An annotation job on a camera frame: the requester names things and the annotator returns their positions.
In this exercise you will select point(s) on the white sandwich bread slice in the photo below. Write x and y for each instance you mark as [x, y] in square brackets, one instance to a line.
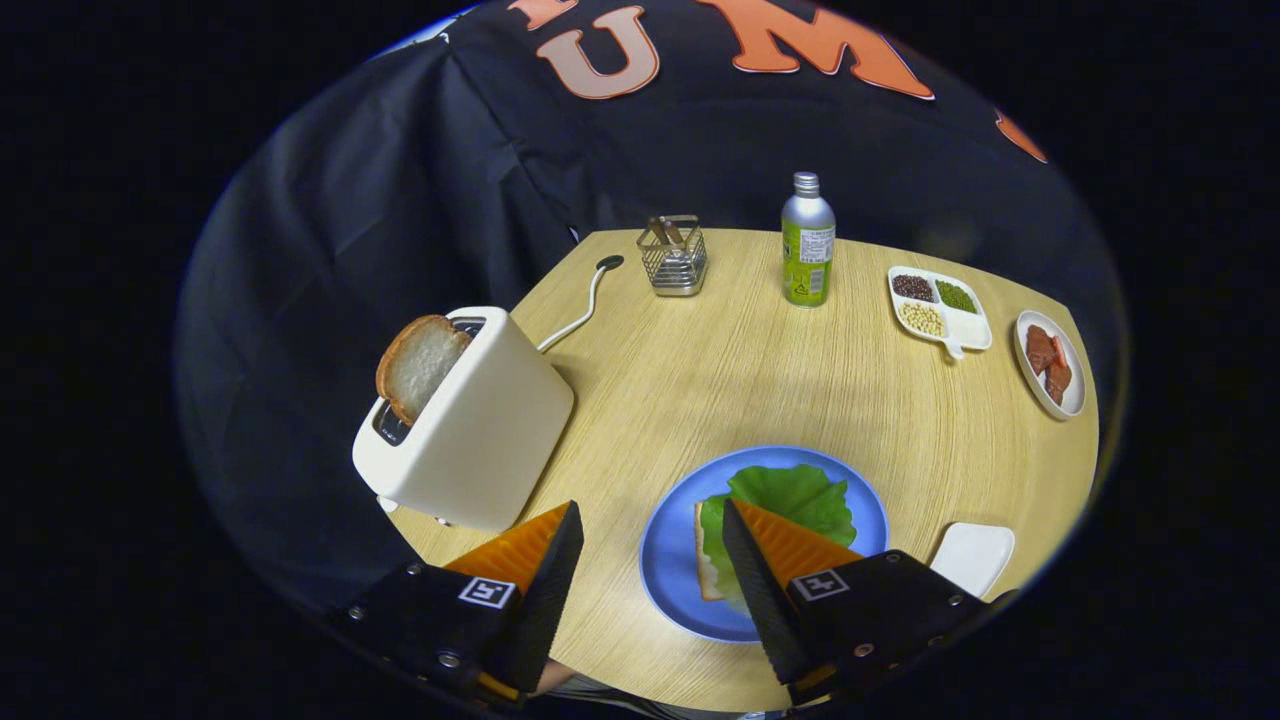
[706, 570]

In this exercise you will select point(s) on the black backdrop cloth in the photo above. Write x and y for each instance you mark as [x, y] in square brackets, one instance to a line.
[400, 200]

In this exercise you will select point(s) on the toasted bread slice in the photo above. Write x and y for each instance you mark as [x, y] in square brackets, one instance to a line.
[420, 365]

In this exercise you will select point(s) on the brown meat slice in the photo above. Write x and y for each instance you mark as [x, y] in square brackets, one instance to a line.
[1040, 350]
[1058, 382]

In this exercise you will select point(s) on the red sausage slice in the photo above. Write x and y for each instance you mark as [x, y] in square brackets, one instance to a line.
[1059, 349]

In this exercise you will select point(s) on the white oval plate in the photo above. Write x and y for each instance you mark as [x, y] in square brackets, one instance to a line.
[1030, 385]

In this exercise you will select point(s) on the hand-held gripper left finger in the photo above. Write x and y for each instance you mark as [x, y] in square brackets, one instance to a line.
[545, 600]

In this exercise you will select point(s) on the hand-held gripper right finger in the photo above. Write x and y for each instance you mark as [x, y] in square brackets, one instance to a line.
[765, 600]

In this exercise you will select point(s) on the pile of yellow beans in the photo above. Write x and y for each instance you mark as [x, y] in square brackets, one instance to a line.
[921, 319]

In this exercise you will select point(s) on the green lettuce leaf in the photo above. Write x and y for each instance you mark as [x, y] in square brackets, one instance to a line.
[790, 495]

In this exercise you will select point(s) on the white square dish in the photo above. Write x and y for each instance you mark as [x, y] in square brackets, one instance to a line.
[972, 555]

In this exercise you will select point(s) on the blue plate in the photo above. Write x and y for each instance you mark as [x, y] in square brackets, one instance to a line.
[670, 540]

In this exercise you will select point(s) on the white divided dish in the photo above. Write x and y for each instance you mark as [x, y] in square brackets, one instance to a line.
[968, 328]

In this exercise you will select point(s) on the pile of dark beans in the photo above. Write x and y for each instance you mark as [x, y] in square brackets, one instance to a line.
[913, 288]

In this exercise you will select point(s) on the pile of green beans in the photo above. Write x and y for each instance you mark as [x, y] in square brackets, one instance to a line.
[957, 296]

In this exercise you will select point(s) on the cream toaster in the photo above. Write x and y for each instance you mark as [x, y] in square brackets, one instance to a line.
[490, 430]

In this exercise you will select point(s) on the metal bottle with green label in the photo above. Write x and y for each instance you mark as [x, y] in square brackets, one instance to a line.
[808, 250]

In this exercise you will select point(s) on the brown sticks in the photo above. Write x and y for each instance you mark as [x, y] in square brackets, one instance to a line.
[665, 232]

